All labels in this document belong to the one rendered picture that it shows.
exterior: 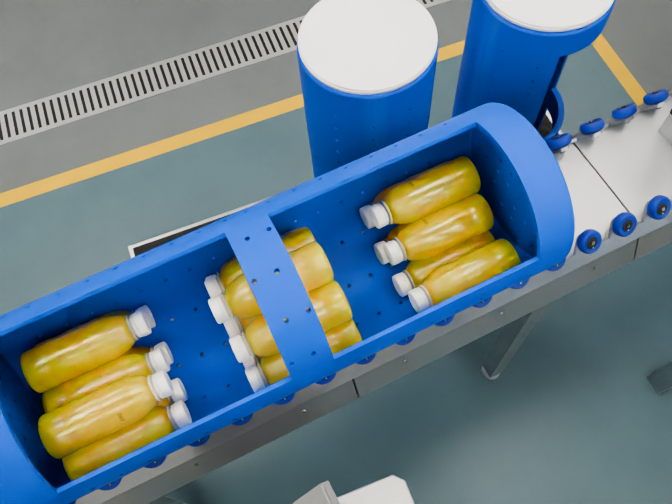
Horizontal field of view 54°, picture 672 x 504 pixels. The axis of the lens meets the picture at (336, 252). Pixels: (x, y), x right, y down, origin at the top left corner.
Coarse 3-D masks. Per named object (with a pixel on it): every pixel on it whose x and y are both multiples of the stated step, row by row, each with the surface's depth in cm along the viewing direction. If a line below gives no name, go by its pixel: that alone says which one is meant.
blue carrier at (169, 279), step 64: (448, 128) 98; (512, 128) 95; (320, 192) 94; (512, 192) 109; (192, 256) 106; (256, 256) 88; (0, 320) 89; (64, 320) 104; (192, 320) 112; (384, 320) 110; (0, 384) 98; (192, 384) 109; (0, 448) 81
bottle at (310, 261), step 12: (300, 252) 95; (312, 252) 95; (324, 252) 95; (300, 264) 94; (312, 264) 94; (324, 264) 94; (240, 276) 95; (300, 276) 94; (312, 276) 94; (324, 276) 95; (228, 288) 94; (240, 288) 93; (312, 288) 96; (228, 300) 94; (240, 300) 93; (252, 300) 93; (228, 312) 94; (240, 312) 94; (252, 312) 94
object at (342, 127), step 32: (320, 96) 130; (352, 96) 125; (384, 96) 125; (416, 96) 130; (320, 128) 141; (352, 128) 134; (384, 128) 134; (416, 128) 141; (320, 160) 154; (352, 160) 145
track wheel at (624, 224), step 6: (618, 216) 117; (624, 216) 116; (630, 216) 116; (618, 222) 116; (624, 222) 116; (630, 222) 117; (636, 222) 117; (612, 228) 118; (618, 228) 116; (624, 228) 117; (630, 228) 117; (618, 234) 117; (624, 234) 117
